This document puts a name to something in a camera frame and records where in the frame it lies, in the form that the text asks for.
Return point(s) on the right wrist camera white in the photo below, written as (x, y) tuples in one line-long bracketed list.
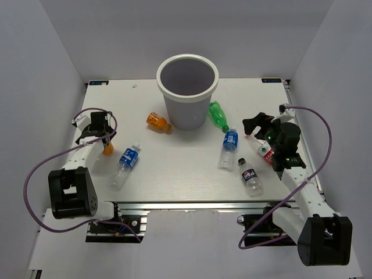
[(286, 113)]

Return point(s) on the green plastic bottle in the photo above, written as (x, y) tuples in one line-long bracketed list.
[(218, 117)]

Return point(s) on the blue corner label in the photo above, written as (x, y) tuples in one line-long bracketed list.
[(271, 80), (98, 82)]

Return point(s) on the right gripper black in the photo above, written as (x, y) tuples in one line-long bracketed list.
[(261, 120)]

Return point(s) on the orange juice bottle gold cap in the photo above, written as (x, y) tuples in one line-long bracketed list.
[(109, 148)]

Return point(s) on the right blue corner label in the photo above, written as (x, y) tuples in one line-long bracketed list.
[(271, 80)]

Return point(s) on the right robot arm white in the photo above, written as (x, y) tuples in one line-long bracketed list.
[(322, 237)]

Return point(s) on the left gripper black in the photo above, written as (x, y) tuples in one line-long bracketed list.
[(110, 131)]

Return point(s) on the orange juice bottle lying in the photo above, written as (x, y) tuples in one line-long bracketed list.
[(159, 123)]

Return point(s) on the red cap water bottle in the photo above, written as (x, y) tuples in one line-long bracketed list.
[(262, 147)]

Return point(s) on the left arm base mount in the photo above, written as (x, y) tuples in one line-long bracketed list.
[(118, 233)]

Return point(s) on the white plastic bin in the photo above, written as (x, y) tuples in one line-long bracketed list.
[(187, 82)]

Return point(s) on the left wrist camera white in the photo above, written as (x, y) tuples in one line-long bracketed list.
[(81, 121)]

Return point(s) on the pepsi bottle black cap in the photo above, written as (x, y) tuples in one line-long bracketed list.
[(253, 183)]

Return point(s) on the aluminium front rail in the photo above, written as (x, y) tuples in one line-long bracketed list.
[(194, 205)]

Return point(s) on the blue label water bottle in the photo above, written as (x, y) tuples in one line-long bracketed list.
[(229, 148), (124, 166)]

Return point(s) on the left blue corner label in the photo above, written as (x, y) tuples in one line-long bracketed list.
[(98, 82)]

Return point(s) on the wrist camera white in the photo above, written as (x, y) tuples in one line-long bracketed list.
[(286, 113), (81, 121)]

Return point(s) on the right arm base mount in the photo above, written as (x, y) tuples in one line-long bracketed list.
[(265, 231)]

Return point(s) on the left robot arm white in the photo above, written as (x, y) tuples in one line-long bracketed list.
[(71, 189)]

